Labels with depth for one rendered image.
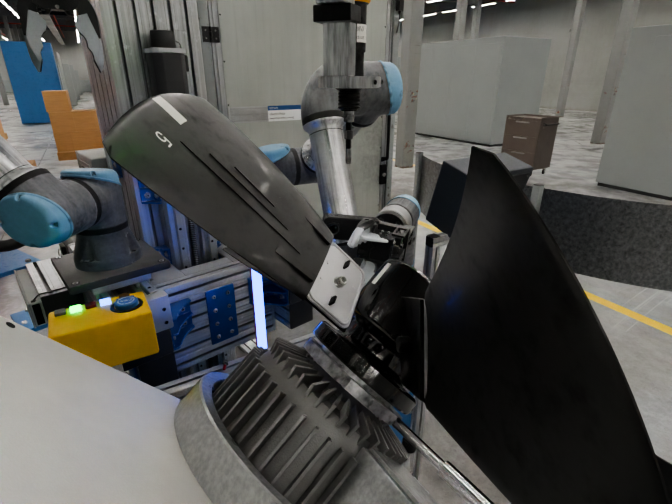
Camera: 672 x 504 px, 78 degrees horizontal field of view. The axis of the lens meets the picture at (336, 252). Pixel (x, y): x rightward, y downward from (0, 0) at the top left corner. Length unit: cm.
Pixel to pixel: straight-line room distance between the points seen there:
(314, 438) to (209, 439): 9
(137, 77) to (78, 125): 840
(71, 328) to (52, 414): 47
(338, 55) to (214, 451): 40
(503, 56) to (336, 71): 985
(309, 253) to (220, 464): 21
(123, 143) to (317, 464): 32
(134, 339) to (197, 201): 51
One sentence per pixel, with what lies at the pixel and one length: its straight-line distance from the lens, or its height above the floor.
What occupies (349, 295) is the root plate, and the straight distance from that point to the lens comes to 47.
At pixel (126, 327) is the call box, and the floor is 105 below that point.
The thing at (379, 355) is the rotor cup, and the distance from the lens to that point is 47.
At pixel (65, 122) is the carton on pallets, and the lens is 967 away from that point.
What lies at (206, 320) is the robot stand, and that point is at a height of 81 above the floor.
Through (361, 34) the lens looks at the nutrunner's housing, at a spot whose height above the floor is 150.
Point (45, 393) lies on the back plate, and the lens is 40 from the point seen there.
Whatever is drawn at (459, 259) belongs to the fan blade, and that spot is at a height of 135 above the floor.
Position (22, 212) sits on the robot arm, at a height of 122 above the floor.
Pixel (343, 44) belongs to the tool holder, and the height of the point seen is 149.
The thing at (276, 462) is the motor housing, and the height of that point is 114.
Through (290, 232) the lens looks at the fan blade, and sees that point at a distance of 44.
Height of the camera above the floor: 146
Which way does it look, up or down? 23 degrees down
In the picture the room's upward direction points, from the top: straight up
